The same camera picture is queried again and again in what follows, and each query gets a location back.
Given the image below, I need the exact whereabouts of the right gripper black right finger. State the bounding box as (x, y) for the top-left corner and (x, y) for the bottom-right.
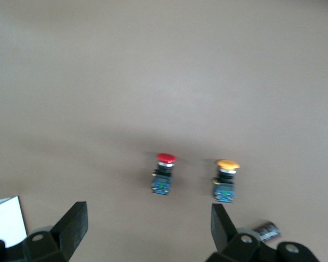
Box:
(207, 203), (263, 262)

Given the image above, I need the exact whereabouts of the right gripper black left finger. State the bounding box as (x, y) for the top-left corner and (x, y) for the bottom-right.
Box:
(22, 201), (89, 262)

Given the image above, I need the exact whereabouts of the red mushroom push button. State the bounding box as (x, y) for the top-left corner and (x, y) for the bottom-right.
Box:
(150, 152), (178, 197)

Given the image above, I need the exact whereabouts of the yellow mushroom push button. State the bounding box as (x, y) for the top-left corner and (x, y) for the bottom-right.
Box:
(212, 159), (241, 204)

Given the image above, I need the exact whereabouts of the white drawer cabinet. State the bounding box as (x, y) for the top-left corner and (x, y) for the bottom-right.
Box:
(0, 195), (28, 248)

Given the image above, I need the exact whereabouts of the small dark terminal block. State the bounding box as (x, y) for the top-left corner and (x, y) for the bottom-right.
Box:
(253, 220), (282, 242)

